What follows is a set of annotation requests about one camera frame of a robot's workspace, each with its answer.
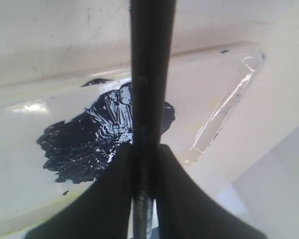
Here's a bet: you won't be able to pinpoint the white plastic paint tray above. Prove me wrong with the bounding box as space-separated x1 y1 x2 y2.
0 43 265 239

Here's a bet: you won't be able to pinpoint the black paintbrush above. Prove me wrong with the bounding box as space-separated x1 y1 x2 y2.
130 0 176 239

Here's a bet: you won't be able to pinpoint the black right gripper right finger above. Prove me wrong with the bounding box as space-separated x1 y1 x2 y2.
155 144 266 239

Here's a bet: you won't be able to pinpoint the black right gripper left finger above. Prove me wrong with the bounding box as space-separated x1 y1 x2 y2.
25 144 132 239

